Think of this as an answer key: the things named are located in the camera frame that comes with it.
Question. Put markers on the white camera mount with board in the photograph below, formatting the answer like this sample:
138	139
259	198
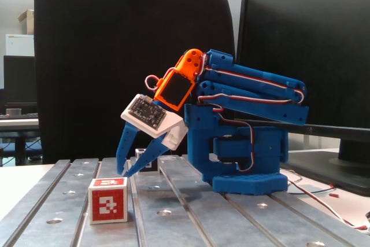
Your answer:
173	119

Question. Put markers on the black background monitor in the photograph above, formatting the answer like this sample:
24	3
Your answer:
20	79

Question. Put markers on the brown cardboard box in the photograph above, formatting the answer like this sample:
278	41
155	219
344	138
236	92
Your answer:
28	20

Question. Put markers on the black cube with number five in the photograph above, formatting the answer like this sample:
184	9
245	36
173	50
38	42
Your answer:
151	167

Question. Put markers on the white background desk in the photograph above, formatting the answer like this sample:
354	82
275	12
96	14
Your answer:
17	124

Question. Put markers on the black Dell monitor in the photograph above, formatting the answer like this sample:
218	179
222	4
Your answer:
303	41

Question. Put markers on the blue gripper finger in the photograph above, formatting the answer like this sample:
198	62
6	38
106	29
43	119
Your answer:
150	154
125	145

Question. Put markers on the slotted aluminium base plate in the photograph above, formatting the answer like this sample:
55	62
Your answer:
188	224

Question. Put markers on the white cabinet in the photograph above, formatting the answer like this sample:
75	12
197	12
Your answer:
18	44

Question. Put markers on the grey round tin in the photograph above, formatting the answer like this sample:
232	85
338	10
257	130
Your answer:
14	112

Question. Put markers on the grey partition panel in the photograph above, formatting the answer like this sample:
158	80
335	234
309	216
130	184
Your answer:
234	12

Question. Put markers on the red cube with white marker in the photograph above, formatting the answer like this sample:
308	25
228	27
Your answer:
107	203

